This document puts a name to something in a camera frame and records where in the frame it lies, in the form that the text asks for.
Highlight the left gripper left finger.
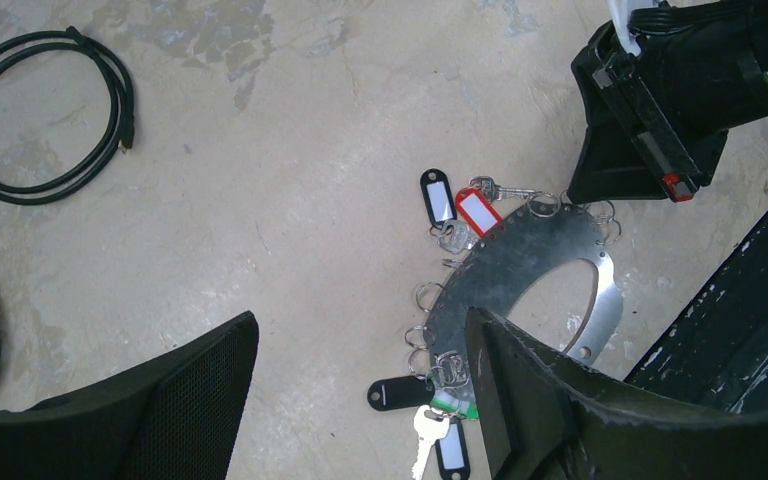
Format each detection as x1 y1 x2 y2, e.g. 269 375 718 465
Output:
0 312 259 479

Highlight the small split key ring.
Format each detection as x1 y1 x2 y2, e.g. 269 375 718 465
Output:
528 192 563 220

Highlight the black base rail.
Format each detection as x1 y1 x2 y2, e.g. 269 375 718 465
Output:
625 211 768 413

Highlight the small coiled black cable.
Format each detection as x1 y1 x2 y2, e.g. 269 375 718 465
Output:
0 26 137 207

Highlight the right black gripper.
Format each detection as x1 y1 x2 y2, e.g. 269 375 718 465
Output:
567 1 768 204

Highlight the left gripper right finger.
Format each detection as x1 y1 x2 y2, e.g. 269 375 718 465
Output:
464 308 768 479

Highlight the key with black tag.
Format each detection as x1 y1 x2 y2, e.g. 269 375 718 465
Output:
419 168 478 255

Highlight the key with green tag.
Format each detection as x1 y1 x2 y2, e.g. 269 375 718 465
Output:
411 392 477 479

